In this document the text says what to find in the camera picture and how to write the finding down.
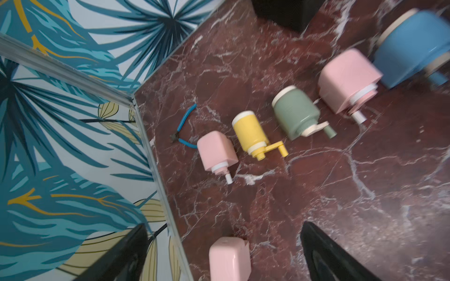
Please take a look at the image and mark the yellow black toolbox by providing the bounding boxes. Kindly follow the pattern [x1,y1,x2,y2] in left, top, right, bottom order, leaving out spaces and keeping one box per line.
[251,0,325,33]

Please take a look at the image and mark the yellow pencil sharpener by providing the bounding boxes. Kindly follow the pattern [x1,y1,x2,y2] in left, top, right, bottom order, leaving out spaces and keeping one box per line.
[232,111,288,161]

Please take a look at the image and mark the blue pencil sharpener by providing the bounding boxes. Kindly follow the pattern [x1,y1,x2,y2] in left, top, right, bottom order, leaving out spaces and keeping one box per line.
[373,8,450,89]

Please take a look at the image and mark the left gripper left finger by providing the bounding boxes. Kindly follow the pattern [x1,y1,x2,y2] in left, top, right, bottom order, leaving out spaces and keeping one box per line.
[76,224,150,281]

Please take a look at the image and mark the pink pencil sharpener front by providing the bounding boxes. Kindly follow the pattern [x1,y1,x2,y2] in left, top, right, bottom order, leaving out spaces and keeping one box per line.
[197,131,239,185]

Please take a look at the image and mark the pink pencil sharpener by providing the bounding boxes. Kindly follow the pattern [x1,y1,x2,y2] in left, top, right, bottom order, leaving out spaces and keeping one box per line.
[197,131,239,185]
[318,48,383,124]
[209,237,251,281]

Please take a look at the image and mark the green pencil sharpener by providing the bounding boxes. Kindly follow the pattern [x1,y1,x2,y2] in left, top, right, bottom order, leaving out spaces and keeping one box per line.
[271,85,337,141]

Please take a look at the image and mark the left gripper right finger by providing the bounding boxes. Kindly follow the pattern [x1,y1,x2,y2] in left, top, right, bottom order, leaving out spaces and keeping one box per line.
[301,221,380,281]

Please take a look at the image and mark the pink pencil sharpener back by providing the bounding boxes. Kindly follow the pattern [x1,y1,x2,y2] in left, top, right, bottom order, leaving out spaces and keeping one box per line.
[318,48,383,124]

